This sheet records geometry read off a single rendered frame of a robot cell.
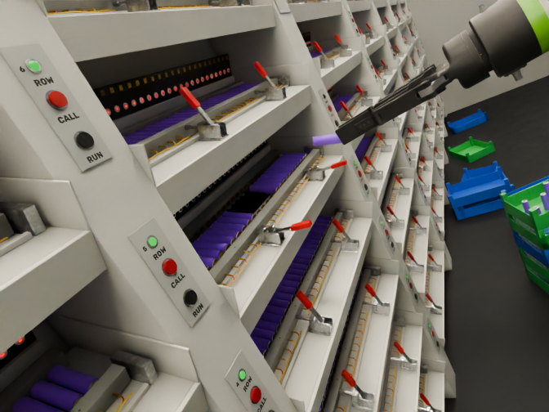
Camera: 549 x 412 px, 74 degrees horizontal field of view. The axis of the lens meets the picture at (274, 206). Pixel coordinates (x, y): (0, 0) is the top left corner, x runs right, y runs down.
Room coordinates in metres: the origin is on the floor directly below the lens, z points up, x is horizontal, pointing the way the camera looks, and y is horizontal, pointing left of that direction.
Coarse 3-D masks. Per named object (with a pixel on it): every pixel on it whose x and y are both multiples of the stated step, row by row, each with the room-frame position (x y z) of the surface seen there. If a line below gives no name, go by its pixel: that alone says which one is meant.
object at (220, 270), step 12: (312, 156) 0.89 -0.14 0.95; (324, 156) 0.92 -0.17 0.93; (300, 168) 0.83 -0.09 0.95; (288, 180) 0.77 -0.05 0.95; (300, 180) 0.80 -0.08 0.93; (276, 192) 0.72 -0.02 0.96; (288, 192) 0.74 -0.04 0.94; (276, 204) 0.68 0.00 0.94; (288, 204) 0.69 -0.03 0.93; (264, 216) 0.63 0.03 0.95; (252, 228) 0.60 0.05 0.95; (240, 240) 0.57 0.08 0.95; (252, 240) 0.59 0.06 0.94; (228, 252) 0.54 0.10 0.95; (240, 252) 0.55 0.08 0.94; (216, 264) 0.52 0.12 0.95; (228, 264) 0.52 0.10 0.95; (216, 276) 0.49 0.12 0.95
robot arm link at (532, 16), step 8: (520, 0) 0.46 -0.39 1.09; (528, 0) 0.45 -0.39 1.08; (536, 0) 0.45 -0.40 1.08; (544, 0) 0.44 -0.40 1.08; (528, 8) 0.45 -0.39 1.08; (536, 8) 0.44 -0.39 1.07; (544, 8) 0.44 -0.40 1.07; (528, 16) 0.45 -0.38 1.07; (536, 16) 0.44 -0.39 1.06; (544, 16) 0.44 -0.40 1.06; (536, 24) 0.44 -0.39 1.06; (544, 24) 0.44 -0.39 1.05; (536, 32) 0.45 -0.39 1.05; (544, 32) 0.44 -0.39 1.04; (544, 40) 0.45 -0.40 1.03; (544, 48) 0.45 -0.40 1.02
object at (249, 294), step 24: (288, 144) 1.00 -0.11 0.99; (312, 144) 0.96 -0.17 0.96; (336, 144) 0.93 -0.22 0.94; (240, 168) 0.85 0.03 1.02; (336, 168) 0.87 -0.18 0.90; (216, 192) 0.75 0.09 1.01; (312, 192) 0.75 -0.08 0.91; (192, 216) 0.68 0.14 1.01; (288, 216) 0.67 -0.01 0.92; (312, 216) 0.70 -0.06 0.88; (288, 240) 0.58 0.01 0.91; (264, 264) 0.53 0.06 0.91; (288, 264) 0.58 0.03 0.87; (240, 288) 0.49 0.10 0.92; (264, 288) 0.49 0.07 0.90; (240, 312) 0.44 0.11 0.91
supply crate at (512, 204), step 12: (504, 192) 1.24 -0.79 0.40; (528, 192) 1.23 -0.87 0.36; (540, 192) 1.22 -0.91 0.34; (504, 204) 1.23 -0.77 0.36; (516, 204) 1.24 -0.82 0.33; (540, 204) 1.17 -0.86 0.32; (516, 216) 1.17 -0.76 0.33; (528, 216) 1.08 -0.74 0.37; (540, 216) 1.05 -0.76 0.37; (540, 228) 1.05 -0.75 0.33
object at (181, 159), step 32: (192, 64) 0.85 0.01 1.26; (224, 64) 0.97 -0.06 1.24; (256, 64) 0.81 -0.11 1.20; (128, 96) 0.68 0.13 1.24; (160, 96) 0.75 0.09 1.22; (192, 96) 0.59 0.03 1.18; (224, 96) 0.83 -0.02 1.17; (256, 96) 0.84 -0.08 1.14; (288, 96) 0.82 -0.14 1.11; (128, 128) 0.64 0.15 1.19; (160, 128) 0.62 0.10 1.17; (192, 128) 0.60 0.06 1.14; (224, 128) 0.58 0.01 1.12; (256, 128) 0.66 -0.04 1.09; (160, 160) 0.51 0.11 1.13; (192, 160) 0.50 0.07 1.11; (224, 160) 0.56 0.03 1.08; (160, 192) 0.43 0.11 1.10; (192, 192) 0.48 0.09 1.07
